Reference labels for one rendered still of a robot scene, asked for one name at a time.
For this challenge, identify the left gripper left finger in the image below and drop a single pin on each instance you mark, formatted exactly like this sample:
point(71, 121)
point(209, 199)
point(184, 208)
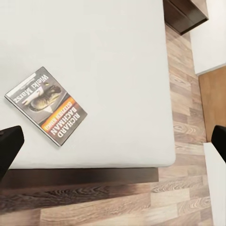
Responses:
point(11, 141)

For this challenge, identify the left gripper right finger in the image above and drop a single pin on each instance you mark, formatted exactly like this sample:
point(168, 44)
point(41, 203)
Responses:
point(218, 139)

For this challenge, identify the nightstand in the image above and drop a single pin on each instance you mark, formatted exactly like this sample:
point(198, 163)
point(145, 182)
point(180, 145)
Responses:
point(184, 15)

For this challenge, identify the bed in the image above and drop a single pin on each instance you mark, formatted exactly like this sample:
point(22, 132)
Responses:
point(111, 57)

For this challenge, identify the sliding door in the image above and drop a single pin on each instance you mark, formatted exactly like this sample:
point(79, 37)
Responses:
point(213, 92)

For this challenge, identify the hardback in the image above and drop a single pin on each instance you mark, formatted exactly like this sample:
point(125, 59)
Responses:
point(47, 105)

